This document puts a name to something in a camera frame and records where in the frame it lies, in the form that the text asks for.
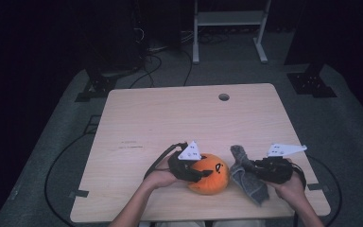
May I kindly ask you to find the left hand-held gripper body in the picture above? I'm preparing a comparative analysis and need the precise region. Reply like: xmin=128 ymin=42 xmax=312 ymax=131
xmin=166 ymin=140 xmax=206 ymax=183

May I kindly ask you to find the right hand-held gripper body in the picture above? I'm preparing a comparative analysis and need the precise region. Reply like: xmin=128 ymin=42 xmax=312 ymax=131
xmin=254 ymin=143 xmax=308 ymax=185

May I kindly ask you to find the orange plush toy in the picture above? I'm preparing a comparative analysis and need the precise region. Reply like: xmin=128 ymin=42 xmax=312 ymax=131
xmin=187 ymin=152 xmax=232 ymax=196

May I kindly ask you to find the grey cloth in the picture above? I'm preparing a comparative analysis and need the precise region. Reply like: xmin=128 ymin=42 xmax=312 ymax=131
xmin=229 ymin=144 xmax=270 ymax=207

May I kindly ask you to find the person's left hand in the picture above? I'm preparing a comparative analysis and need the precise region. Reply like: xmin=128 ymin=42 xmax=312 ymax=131
xmin=144 ymin=155 xmax=182 ymax=191

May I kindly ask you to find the person's right hand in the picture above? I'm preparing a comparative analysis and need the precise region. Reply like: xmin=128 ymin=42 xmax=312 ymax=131
xmin=268 ymin=158 xmax=308 ymax=210

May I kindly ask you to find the grey tape strip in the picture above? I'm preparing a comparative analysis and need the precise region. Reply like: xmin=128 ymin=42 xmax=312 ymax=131
xmin=306 ymin=183 xmax=331 ymax=194
xmin=68 ymin=189 xmax=90 ymax=200

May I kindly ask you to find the black stand base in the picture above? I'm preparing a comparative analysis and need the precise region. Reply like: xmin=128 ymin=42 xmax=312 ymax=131
xmin=74 ymin=67 xmax=118 ymax=103
xmin=285 ymin=62 xmax=338 ymax=99

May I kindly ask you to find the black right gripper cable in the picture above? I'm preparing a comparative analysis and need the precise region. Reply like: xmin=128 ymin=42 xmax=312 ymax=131
xmin=291 ymin=160 xmax=307 ymax=190

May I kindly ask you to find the black floor cable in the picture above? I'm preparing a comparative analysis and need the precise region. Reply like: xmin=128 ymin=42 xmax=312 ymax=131
xmin=306 ymin=154 xmax=343 ymax=227
xmin=43 ymin=132 xmax=91 ymax=227

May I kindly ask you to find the bundle of black cables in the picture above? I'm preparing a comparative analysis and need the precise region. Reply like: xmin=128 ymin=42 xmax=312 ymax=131
xmin=128 ymin=26 xmax=231 ymax=90

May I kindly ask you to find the white metal frame stand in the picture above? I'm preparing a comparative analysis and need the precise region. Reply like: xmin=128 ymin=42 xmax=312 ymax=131
xmin=192 ymin=0 xmax=272 ymax=65

